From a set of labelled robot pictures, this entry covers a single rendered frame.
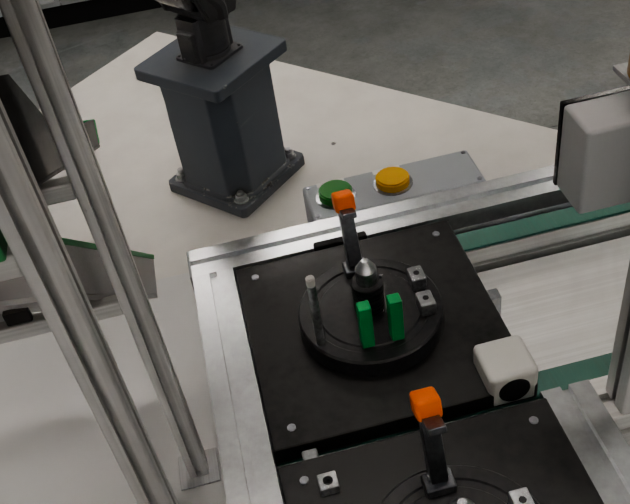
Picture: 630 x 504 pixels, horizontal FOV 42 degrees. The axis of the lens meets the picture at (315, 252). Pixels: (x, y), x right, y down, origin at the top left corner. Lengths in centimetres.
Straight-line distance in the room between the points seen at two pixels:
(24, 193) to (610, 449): 52
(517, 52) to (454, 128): 197
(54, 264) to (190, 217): 74
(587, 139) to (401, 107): 76
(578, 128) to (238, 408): 40
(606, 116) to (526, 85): 243
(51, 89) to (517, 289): 54
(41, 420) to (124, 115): 62
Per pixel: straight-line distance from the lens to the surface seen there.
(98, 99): 148
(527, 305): 89
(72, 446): 92
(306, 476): 70
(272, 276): 86
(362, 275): 74
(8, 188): 39
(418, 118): 127
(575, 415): 74
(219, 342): 82
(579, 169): 58
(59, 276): 42
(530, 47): 323
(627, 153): 58
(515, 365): 73
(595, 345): 86
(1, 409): 99
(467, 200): 95
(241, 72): 103
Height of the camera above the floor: 155
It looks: 42 degrees down
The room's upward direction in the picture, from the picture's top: 9 degrees counter-clockwise
